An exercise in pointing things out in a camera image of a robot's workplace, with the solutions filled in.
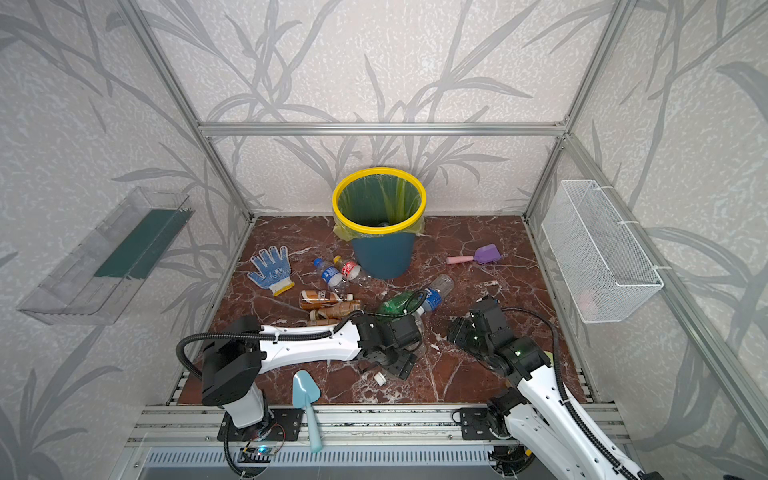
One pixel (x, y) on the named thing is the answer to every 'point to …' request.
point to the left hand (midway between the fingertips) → (404, 357)
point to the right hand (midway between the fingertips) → (452, 323)
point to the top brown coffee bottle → (314, 299)
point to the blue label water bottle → (437, 290)
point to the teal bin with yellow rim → (387, 257)
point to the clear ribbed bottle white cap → (380, 379)
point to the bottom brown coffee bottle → (322, 322)
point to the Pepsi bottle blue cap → (333, 276)
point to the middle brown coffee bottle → (336, 311)
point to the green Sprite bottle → (402, 304)
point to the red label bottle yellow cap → (352, 271)
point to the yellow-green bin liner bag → (379, 200)
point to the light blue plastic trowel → (304, 393)
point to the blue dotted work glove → (275, 272)
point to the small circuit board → (259, 454)
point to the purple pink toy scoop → (483, 254)
